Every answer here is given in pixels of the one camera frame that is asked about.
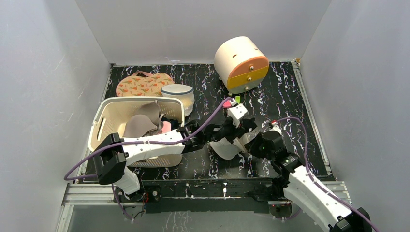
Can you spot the aluminium table edge rail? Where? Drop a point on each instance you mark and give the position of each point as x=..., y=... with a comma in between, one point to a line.
x=82, y=194

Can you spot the pink block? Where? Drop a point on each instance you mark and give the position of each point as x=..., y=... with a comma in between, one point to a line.
x=227, y=105

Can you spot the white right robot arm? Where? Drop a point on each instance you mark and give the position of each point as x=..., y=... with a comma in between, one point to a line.
x=301, y=187

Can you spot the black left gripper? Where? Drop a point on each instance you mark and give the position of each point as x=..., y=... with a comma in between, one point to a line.
x=234, y=131

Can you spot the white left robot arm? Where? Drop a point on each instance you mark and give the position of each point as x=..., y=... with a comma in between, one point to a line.
x=115, y=154

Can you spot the beige mauve bra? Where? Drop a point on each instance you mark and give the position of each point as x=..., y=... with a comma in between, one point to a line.
x=146, y=122

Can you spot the pink cloth in basket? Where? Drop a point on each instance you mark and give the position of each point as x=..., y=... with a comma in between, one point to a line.
x=166, y=127

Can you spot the green block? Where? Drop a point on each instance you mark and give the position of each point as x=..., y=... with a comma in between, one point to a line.
x=237, y=99

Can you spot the dark clothes in basket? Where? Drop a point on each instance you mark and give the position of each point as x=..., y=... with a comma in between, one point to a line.
x=174, y=124

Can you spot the cream plastic laundry basket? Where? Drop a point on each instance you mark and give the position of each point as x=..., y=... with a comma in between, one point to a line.
x=114, y=113

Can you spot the cream round drawer cabinet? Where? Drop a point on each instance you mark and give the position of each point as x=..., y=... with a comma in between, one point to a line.
x=240, y=64

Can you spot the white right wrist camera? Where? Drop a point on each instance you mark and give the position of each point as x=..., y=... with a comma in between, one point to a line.
x=274, y=126

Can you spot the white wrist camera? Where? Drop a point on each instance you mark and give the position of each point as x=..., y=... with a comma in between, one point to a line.
x=274, y=126
x=237, y=112

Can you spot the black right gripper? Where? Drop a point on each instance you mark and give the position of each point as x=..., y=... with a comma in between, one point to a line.
x=251, y=140

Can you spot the beige-trimmed white mesh laundry bag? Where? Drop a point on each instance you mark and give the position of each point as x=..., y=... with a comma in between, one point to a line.
x=227, y=150

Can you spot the blue-trimmed white mesh laundry bag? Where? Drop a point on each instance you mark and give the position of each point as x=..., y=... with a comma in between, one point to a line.
x=182, y=92

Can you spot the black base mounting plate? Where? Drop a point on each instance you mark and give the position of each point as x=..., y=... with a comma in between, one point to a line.
x=202, y=195

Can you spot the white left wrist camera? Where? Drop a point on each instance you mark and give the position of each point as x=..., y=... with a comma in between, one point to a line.
x=237, y=112

